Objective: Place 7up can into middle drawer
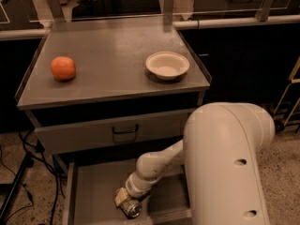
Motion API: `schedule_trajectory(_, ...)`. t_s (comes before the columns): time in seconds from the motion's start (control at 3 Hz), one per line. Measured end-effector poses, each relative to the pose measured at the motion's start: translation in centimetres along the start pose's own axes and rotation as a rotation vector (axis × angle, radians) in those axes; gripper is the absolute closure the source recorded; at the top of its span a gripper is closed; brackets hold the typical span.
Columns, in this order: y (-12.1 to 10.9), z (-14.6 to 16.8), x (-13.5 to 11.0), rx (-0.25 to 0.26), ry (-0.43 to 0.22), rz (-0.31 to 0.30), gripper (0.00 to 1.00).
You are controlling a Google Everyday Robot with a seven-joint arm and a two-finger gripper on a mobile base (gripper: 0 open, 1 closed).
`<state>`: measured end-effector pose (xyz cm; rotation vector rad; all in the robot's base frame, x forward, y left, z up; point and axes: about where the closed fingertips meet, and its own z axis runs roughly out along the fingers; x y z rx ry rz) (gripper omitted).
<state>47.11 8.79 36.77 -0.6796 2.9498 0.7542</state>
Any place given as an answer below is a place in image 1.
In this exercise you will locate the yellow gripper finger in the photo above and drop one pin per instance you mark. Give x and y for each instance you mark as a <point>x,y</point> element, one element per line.
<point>121,196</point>

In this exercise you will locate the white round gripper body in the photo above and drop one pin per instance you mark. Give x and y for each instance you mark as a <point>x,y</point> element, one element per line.
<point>133,187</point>

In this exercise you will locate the crushed 7up can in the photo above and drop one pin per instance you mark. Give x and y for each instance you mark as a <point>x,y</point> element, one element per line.
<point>131,208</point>

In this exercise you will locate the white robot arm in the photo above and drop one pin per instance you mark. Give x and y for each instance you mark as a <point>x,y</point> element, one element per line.
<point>218,151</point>

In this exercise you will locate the open grey middle drawer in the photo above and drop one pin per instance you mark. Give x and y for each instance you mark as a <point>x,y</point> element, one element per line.
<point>94,175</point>

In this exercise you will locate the grey metal drawer cabinet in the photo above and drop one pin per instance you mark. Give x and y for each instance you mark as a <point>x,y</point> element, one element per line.
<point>111,77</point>

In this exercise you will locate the black tripod leg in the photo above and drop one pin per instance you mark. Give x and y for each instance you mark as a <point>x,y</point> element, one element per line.
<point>13,188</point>

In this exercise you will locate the white paper bowl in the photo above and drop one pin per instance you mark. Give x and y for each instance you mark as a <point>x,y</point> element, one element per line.
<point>167,65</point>

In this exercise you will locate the orange fruit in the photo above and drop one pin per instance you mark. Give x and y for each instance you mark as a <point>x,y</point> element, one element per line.
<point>63,68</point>

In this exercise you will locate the closed top drawer with handle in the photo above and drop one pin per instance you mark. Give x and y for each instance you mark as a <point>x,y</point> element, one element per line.
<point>114,131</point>

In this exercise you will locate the white counter rail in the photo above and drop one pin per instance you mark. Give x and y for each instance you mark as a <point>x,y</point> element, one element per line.
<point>182,25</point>

